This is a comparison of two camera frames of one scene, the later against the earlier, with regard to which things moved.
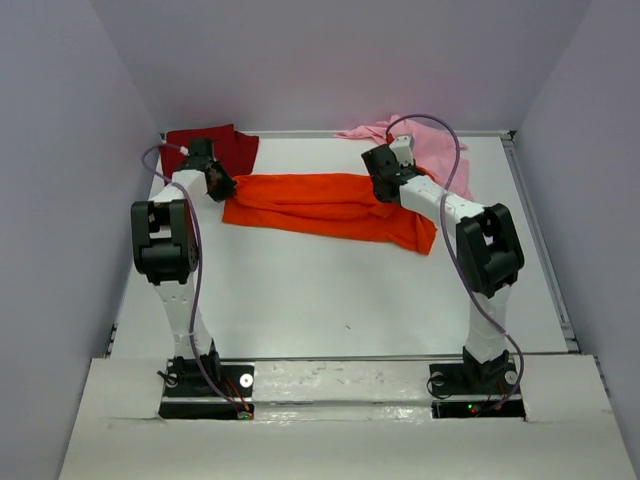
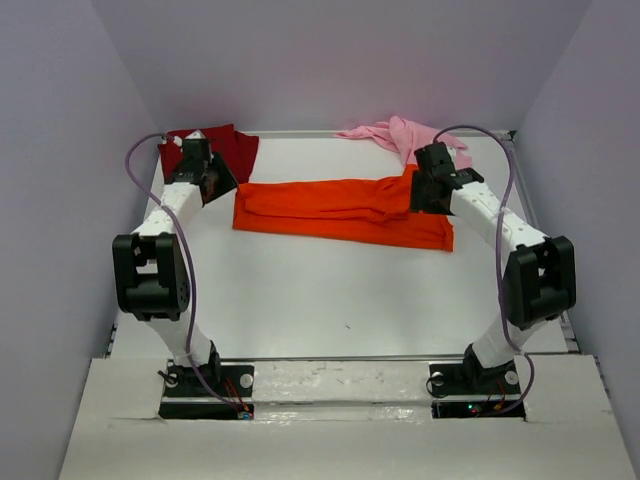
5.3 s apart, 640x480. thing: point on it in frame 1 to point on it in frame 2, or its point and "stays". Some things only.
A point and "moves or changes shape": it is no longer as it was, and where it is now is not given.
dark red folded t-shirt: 235,150 stays
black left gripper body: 223,184 stays
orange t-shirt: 341,203 moves or changes shape
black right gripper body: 377,192 to 420,197
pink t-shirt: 434,152 stays
